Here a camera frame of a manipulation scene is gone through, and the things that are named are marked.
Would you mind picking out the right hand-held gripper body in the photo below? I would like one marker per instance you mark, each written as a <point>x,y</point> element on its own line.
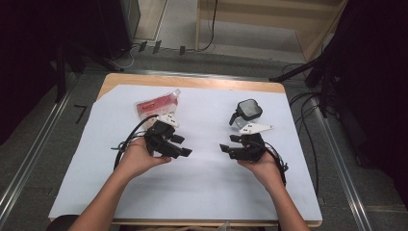
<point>251,149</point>

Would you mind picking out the metal floor rail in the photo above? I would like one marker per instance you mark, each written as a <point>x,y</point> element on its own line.
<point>192,75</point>
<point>343,173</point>
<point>32,157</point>

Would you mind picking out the light wooden frame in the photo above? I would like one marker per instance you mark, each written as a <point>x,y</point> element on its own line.
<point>308,35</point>

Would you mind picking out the person's left hand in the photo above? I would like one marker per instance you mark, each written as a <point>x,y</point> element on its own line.
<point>136,159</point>

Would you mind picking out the white paper sheet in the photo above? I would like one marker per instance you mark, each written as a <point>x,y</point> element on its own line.
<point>198,186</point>

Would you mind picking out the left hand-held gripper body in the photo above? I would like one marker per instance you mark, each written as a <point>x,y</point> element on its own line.
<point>160,141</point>

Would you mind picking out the black curtain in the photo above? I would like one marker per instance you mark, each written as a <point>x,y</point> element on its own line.
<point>378,80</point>
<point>25,48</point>

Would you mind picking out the wooden table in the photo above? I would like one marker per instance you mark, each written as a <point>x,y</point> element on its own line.
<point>192,82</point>

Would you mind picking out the black tape strip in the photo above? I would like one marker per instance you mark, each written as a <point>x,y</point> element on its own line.
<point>182,50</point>
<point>142,46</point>
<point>157,46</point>

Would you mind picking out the black angled tape mark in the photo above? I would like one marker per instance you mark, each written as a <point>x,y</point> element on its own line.
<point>81,112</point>

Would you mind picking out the dark cabinet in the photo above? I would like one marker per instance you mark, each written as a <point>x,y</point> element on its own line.
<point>118,25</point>

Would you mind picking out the red and clear refill pouch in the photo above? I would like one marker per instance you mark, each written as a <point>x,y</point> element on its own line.
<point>154,106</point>

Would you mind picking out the black tripod stand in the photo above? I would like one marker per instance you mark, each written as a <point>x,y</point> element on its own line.
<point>324,83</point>

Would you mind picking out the person's right hand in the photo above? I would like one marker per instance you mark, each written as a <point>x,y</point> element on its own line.
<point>266,170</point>

